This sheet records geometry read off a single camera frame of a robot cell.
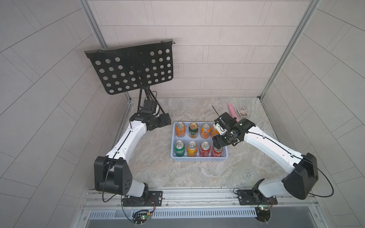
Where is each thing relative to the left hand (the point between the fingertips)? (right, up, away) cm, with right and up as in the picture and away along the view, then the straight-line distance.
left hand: (167, 119), depth 85 cm
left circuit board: (-9, -44, -19) cm, 49 cm away
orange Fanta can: (+23, -7, +2) cm, 24 cm away
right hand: (+30, -12, -6) cm, 33 cm away
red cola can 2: (+28, -18, -7) cm, 34 cm away
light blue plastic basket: (+12, -14, +11) cm, 22 cm away
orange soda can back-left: (+8, -6, +2) cm, 10 cm away
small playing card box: (+53, +4, +20) cm, 57 cm away
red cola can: (+22, -17, -6) cm, 28 cm away
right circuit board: (+50, -45, -16) cm, 69 cm away
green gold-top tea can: (+16, -7, +2) cm, 17 cm away
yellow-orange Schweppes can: (+15, -16, -6) cm, 23 cm away
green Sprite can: (+8, -15, -6) cm, 18 cm away
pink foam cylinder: (+46, +4, +20) cm, 50 cm away
